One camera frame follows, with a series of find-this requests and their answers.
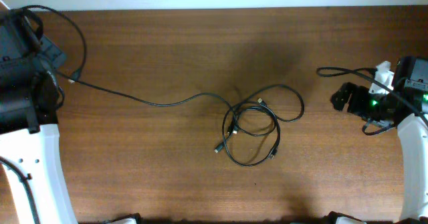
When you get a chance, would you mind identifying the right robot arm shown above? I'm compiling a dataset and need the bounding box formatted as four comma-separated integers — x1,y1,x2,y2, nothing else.
330,56,427,223

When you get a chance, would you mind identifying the right camera black cable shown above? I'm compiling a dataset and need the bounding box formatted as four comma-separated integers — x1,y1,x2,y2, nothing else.
316,66,428,128

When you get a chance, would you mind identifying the black usb cable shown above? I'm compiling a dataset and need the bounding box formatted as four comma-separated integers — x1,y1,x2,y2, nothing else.
213,84,305,167
19,5,240,134

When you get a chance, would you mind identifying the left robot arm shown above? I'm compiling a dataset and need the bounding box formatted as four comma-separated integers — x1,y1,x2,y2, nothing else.
1,7,77,223

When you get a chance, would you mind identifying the camera black cable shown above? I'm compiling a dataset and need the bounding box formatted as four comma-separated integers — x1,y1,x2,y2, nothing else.
0,156,41,224
316,66,428,128

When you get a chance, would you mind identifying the left camera black cable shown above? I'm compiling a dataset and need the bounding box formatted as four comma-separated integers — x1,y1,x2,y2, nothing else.
0,156,41,224

